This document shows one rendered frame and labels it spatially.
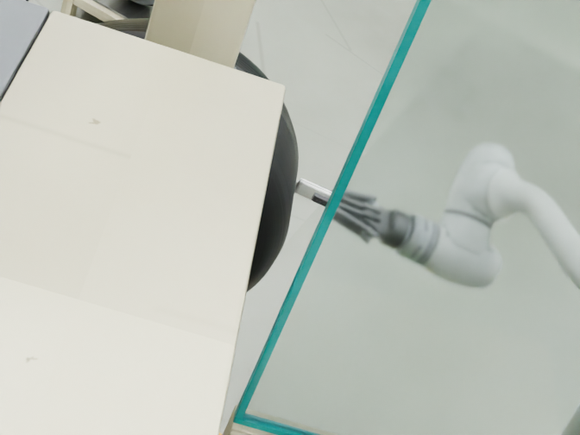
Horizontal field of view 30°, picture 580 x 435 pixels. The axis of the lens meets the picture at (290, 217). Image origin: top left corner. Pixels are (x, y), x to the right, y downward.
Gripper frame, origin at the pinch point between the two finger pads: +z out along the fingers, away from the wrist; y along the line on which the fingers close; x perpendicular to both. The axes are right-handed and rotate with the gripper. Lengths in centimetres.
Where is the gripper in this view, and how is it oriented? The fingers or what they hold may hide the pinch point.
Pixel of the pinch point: (312, 192)
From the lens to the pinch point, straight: 211.2
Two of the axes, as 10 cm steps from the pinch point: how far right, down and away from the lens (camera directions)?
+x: -4.3, 6.7, 6.0
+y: -1.0, 6.3, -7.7
